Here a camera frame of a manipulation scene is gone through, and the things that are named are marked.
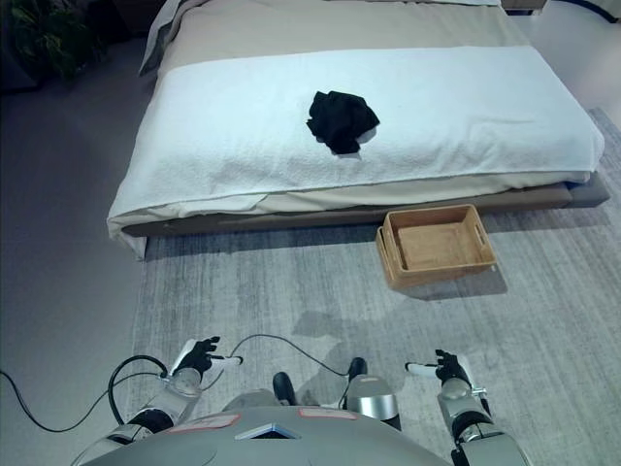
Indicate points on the grey robot torso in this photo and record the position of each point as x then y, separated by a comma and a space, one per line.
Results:
242, 291
271, 446

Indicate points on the black robot foot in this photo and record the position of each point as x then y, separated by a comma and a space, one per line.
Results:
357, 366
284, 386

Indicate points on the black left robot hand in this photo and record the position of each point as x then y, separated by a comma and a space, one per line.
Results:
196, 359

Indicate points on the grey folded bed cover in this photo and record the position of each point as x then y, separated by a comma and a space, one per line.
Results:
154, 34

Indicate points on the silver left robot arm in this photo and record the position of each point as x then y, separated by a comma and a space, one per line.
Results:
167, 403

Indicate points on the dark green potted plant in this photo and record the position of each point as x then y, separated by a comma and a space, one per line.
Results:
53, 34

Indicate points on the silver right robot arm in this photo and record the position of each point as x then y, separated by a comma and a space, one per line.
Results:
468, 417

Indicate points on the silver right robot leg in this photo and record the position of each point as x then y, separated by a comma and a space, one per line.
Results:
373, 395

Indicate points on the black right robot foot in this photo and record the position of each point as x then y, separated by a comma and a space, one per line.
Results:
357, 366

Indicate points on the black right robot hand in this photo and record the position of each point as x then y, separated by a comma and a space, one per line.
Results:
448, 366

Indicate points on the brown bed frame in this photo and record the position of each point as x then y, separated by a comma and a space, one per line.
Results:
533, 196

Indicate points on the beige bed sheet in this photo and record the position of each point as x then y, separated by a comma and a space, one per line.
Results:
339, 29

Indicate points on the white terry blanket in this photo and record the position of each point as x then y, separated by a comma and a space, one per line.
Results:
436, 111

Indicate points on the black left robot foot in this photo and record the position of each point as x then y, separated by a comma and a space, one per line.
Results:
284, 386

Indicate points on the black clothes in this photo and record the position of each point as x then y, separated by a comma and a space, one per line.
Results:
342, 119

